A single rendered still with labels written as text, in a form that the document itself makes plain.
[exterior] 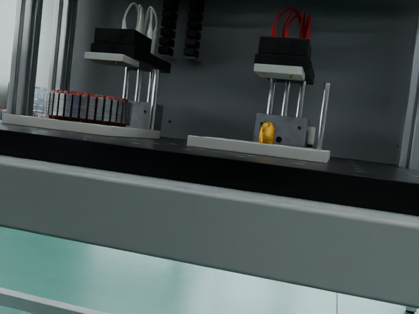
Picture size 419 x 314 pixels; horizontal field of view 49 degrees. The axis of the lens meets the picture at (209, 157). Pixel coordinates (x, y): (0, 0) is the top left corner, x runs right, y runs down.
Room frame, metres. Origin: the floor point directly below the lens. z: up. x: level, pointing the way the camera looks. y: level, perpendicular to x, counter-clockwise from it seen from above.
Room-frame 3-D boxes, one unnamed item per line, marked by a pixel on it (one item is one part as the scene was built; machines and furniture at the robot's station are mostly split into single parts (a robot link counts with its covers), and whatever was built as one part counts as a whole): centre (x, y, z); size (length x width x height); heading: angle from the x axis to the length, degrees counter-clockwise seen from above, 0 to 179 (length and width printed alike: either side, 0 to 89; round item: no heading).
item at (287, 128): (0.69, -0.10, 0.80); 0.08 x 0.05 x 0.06; 75
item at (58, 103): (0.61, 0.17, 0.80); 0.11 x 0.11 x 0.04
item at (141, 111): (0.75, 0.13, 0.80); 0.08 x 0.05 x 0.06; 75
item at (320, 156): (0.55, -0.07, 0.78); 0.15 x 0.15 x 0.01; 75
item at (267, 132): (0.55, -0.07, 0.80); 0.02 x 0.02 x 0.03
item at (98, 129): (0.61, 0.17, 0.78); 0.15 x 0.15 x 0.01; 75
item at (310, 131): (0.67, -0.14, 0.80); 0.01 x 0.01 x 0.03; 75
